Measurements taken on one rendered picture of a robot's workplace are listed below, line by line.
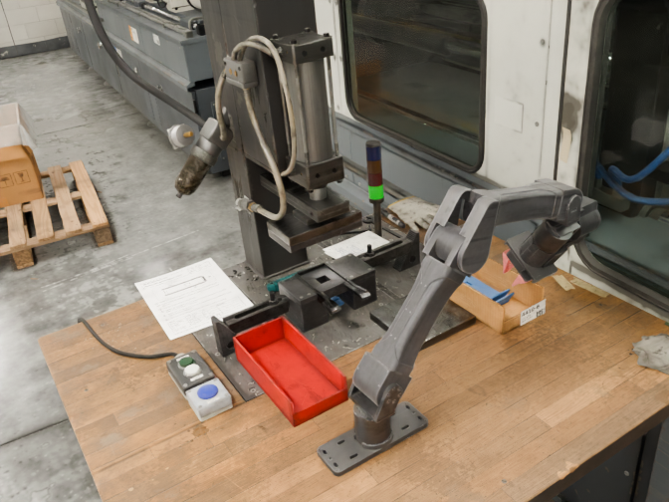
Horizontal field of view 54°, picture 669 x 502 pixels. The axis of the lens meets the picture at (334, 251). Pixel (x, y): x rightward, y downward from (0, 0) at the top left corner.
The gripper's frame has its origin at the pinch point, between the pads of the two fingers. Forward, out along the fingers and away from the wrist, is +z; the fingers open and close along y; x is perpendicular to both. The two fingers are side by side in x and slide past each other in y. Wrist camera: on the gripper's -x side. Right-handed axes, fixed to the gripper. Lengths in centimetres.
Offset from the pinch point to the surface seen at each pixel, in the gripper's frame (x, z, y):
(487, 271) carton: -5.4, 12.5, 6.7
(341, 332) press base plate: 31.8, 19.1, 9.2
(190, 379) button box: 66, 18, 12
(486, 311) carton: 6.1, 6.0, -3.1
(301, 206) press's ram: 33.0, 2.8, 33.2
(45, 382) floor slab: 90, 182, 87
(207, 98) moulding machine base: -58, 215, 245
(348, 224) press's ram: 24.9, 3.7, 25.9
